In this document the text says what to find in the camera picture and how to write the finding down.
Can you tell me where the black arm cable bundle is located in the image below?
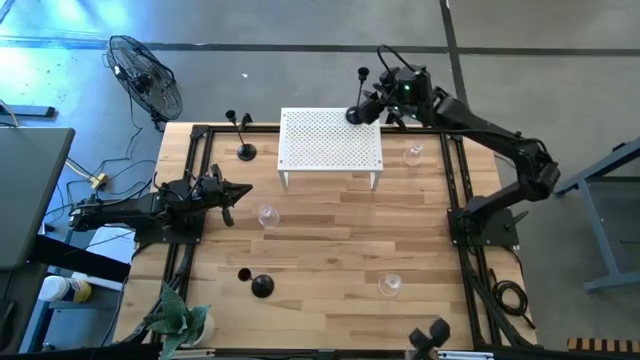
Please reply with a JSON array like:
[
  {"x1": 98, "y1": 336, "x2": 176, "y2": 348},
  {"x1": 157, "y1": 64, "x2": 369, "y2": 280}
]
[
  {"x1": 459, "y1": 244, "x2": 534, "y2": 350},
  {"x1": 159, "y1": 243, "x2": 197, "y2": 304}
]

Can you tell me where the black floor fan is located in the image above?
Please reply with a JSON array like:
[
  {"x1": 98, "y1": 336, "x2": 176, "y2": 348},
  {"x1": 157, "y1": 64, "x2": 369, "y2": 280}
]
[{"x1": 103, "y1": 34, "x2": 184, "y2": 132}]

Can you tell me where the white paper sheet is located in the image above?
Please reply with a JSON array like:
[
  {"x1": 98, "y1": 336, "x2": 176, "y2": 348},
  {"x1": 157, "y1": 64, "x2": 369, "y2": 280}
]
[{"x1": 87, "y1": 224, "x2": 137, "y2": 265}]

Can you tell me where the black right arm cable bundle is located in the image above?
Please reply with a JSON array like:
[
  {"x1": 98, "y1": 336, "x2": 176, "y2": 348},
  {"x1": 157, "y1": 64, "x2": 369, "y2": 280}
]
[{"x1": 459, "y1": 244, "x2": 534, "y2": 350}]

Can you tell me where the white wipes canister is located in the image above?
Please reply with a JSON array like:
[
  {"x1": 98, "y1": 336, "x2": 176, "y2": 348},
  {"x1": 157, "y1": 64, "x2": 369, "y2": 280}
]
[{"x1": 38, "y1": 275, "x2": 93, "y2": 304}]

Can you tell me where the white perforated metal shelf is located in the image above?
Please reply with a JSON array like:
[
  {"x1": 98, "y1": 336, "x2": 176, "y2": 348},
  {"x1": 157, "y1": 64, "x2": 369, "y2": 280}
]
[{"x1": 277, "y1": 107, "x2": 385, "y2": 191}]

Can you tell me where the black flat floor bar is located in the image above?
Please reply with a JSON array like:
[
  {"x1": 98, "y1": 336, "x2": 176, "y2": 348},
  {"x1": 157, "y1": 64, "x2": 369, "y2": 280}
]
[{"x1": 0, "y1": 104, "x2": 57, "y2": 119}]

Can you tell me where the black table-level camera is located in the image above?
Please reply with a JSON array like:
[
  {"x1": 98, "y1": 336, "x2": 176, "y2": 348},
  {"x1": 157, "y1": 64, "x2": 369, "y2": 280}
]
[{"x1": 408, "y1": 317, "x2": 452, "y2": 359}]

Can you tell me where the black aluminium table frame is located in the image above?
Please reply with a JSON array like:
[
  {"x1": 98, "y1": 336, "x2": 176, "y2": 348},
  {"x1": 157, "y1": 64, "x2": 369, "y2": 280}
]
[{"x1": 149, "y1": 122, "x2": 539, "y2": 351}]

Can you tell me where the black clamp lever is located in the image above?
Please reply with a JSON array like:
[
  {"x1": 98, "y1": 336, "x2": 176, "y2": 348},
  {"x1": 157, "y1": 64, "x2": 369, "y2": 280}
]
[{"x1": 504, "y1": 210, "x2": 530, "y2": 231}]

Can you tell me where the green potted plant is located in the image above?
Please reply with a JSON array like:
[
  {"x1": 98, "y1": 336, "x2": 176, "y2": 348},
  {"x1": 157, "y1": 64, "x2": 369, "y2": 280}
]
[{"x1": 143, "y1": 280, "x2": 212, "y2": 360}]

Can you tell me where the blue-grey table frame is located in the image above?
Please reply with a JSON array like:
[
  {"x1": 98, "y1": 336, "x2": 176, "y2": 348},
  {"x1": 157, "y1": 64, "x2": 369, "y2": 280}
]
[{"x1": 552, "y1": 137, "x2": 640, "y2": 292}]

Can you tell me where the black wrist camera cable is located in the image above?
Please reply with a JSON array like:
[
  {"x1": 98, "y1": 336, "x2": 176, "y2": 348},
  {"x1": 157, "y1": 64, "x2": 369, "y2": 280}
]
[{"x1": 376, "y1": 44, "x2": 417, "y2": 77}]

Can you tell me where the grey desk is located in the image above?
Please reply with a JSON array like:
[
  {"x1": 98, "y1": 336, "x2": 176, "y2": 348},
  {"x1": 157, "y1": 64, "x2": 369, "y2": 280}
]
[{"x1": 0, "y1": 126, "x2": 76, "y2": 271}]

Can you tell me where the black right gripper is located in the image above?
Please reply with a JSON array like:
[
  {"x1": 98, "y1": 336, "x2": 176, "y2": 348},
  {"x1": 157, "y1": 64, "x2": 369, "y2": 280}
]
[{"x1": 355, "y1": 74, "x2": 404, "y2": 126}]

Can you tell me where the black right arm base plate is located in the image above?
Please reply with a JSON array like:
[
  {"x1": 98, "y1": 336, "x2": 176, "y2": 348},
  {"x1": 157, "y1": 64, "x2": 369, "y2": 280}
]
[{"x1": 447, "y1": 206, "x2": 521, "y2": 248}]

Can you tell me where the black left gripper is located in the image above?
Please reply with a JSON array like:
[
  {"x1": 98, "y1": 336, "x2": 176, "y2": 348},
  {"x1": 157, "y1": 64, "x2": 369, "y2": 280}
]
[{"x1": 198, "y1": 163, "x2": 254, "y2": 228}]

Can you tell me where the black desk beam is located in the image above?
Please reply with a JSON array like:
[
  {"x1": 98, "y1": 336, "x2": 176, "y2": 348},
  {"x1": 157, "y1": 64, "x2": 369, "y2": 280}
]
[{"x1": 27, "y1": 233, "x2": 132, "y2": 284}]

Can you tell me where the white plant pot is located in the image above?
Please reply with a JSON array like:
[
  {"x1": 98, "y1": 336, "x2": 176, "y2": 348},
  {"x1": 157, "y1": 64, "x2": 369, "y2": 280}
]
[{"x1": 187, "y1": 312, "x2": 217, "y2": 349}]

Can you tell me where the black fan cable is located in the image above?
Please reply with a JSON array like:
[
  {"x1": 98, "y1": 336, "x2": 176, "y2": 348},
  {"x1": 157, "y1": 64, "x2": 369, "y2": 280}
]
[{"x1": 122, "y1": 92, "x2": 146, "y2": 161}]

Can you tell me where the black coiled cable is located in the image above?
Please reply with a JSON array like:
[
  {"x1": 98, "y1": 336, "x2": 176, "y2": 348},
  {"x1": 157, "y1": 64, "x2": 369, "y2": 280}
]
[{"x1": 491, "y1": 269, "x2": 536, "y2": 330}]

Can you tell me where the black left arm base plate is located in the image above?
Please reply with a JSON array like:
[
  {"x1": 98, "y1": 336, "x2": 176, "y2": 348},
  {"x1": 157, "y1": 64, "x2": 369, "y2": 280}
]
[{"x1": 133, "y1": 214, "x2": 206, "y2": 246}]

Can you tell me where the silver aluminium bar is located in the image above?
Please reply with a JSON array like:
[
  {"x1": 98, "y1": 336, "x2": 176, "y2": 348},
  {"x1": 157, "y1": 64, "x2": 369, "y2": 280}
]
[{"x1": 437, "y1": 350, "x2": 496, "y2": 360}]

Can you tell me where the black left arm cable bundle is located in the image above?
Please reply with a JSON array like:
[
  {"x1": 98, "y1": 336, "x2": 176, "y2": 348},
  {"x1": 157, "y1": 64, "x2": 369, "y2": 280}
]
[{"x1": 159, "y1": 243, "x2": 197, "y2": 304}]

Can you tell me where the black tall candlestick holder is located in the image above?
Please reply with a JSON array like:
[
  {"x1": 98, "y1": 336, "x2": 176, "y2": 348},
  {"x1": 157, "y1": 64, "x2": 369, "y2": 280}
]
[
  {"x1": 237, "y1": 267, "x2": 276, "y2": 300},
  {"x1": 344, "y1": 66, "x2": 371, "y2": 126},
  {"x1": 224, "y1": 109, "x2": 258, "y2": 162}
]

